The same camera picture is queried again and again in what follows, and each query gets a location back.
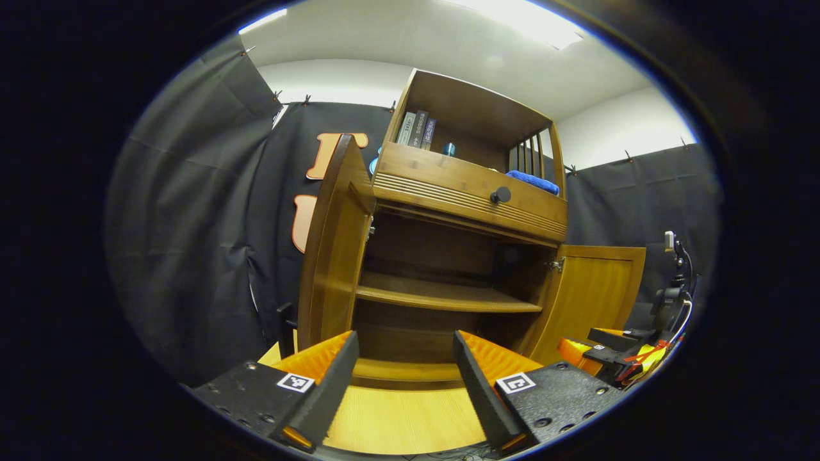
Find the wooden drawer with black knob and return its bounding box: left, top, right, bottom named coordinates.
left=372, top=142, right=568, bottom=243

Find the black upright book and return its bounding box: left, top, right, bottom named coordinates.
left=408, top=110, right=429, bottom=149

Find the wooden shoe cabinet door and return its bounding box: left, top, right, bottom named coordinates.
left=277, top=133, right=377, bottom=359
left=529, top=245, right=646, bottom=367

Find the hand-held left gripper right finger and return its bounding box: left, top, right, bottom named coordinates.
left=453, top=330, right=625, bottom=455

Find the black backdrop cloth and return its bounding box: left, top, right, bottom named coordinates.
left=104, top=35, right=721, bottom=388

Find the blue folded towel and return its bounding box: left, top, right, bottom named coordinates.
left=505, top=170, right=561, bottom=197

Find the wooden double-door shoe cabinet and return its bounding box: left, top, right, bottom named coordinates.
left=298, top=69, right=646, bottom=391

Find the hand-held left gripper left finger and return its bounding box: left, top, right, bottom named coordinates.
left=192, top=331, right=360, bottom=453

